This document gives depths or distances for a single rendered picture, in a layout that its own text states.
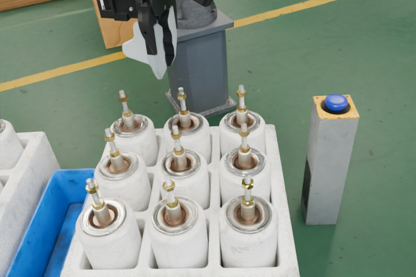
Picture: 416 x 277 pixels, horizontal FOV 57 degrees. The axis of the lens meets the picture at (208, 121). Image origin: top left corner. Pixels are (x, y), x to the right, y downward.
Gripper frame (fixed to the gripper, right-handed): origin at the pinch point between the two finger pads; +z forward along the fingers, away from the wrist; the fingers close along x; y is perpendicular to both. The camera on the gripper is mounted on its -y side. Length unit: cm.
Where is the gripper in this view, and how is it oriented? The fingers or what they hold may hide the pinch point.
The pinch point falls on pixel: (168, 64)
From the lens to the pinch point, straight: 59.0
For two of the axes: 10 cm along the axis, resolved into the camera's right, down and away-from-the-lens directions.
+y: -9.6, -1.2, 2.7
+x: -2.8, 6.1, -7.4
